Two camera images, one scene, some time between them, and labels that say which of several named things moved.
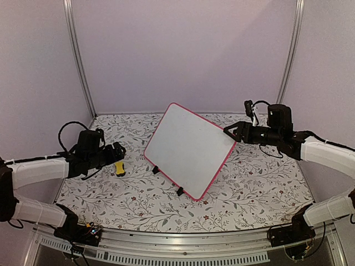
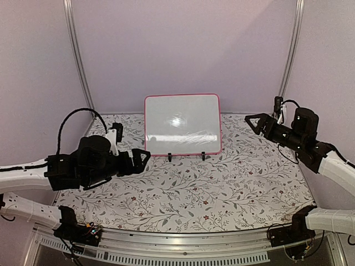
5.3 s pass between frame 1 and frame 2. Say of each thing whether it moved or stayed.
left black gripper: moved
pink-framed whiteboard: moved
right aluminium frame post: stayed
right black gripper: moved
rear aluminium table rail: stayed
